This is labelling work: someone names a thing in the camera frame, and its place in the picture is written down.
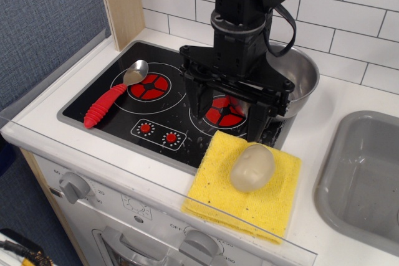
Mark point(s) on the grey oven knob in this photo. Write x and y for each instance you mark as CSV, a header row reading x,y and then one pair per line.
x,y
199,247

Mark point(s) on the grey plastic sink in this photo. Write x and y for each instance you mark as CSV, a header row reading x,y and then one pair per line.
x,y
357,190

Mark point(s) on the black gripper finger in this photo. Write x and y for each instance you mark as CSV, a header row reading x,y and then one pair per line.
x,y
200,94
259,116

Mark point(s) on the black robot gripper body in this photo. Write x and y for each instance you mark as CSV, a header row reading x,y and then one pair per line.
x,y
227,60

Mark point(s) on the grey oven door handle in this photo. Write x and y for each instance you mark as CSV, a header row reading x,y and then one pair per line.
x,y
137,249

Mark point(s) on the yellow and black object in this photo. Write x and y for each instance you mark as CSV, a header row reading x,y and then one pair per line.
x,y
29,257

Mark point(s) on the red handled metal spoon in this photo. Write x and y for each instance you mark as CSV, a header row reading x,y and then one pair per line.
x,y
133,75

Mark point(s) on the wooden post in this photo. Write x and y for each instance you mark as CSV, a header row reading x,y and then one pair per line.
x,y
126,20

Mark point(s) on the black toy stove top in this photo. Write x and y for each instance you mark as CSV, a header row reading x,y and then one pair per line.
x,y
153,117

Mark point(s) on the yellow folded cloth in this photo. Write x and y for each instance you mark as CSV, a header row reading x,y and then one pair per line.
x,y
263,213

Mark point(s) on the beige toy potato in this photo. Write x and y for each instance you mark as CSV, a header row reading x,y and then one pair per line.
x,y
253,169

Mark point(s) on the stainless steel bowl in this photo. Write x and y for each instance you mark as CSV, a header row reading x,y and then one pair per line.
x,y
299,73

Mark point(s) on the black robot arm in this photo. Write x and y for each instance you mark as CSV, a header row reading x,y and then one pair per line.
x,y
246,11

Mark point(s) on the grey timer knob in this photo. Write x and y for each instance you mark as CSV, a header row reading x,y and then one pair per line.
x,y
73,187

